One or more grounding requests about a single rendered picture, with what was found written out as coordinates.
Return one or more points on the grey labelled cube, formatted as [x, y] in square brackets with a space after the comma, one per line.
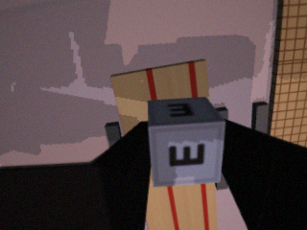
[186, 141]

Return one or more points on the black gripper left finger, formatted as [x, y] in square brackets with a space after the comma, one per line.
[108, 193]

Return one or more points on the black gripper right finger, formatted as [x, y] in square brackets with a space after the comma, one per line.
[267, 177]

